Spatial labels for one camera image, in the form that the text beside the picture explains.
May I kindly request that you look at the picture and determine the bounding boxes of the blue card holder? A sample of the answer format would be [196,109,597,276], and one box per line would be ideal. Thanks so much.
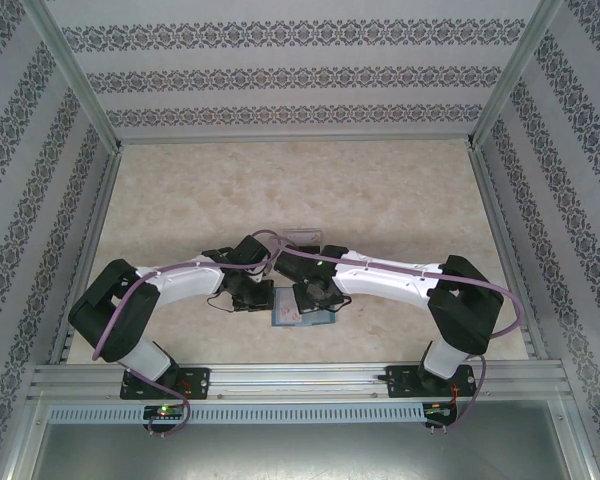
[271,287,339,329]

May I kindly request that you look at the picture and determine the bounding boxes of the white card pink marks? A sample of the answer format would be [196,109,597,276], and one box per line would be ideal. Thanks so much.
[274,289,301,324]

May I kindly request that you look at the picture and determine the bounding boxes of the left green circuit board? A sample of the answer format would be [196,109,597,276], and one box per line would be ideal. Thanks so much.
[143,404,187,420]

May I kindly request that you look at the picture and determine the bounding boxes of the green circuit board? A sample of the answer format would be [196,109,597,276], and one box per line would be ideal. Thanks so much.
[143,404,187,420]
[423,401,459,419]

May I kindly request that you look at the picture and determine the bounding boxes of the grey metal sheet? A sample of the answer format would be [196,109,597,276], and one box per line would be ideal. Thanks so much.
[24,422,596,480]

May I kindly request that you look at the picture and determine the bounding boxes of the right green circuit board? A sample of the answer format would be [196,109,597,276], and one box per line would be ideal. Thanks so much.
[423,401,459,419]

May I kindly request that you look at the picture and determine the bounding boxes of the thin black left gripper cable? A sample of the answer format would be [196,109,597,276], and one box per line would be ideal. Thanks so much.
[206,293,236,314]

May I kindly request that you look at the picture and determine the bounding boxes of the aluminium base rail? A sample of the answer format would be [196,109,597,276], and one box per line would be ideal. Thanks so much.
[29,363,566,401]

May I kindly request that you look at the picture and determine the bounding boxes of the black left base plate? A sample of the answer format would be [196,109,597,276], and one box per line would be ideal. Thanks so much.
[119,367,211,401]

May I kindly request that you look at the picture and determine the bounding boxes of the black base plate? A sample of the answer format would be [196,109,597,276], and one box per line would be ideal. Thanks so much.
[119,367,211,401]
[385,364,476,400]

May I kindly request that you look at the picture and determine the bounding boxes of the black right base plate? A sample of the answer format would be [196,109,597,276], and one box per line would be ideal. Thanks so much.
[385,364,476,400]

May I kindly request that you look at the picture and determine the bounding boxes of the slotted grey cable duct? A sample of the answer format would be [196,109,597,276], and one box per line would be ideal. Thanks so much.
[47,403,426,424]

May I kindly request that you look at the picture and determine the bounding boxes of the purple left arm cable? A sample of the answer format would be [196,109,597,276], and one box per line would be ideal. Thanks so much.
[92,228,301,437]

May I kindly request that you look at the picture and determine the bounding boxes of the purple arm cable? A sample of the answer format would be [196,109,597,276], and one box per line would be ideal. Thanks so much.
[274,237,526,434]
[92,228,301,437]

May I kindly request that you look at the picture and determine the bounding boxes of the aluminium side rail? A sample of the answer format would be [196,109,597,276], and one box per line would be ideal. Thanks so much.
[47,147,124,365]
[467,144,551,361]

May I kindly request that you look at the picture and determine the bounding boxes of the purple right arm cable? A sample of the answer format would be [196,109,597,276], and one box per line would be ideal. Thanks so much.
[274,237,526,434]

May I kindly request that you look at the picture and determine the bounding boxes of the aluminium frame post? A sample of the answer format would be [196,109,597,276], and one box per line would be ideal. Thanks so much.
[465,0,566,151]
[27,0,124,154]

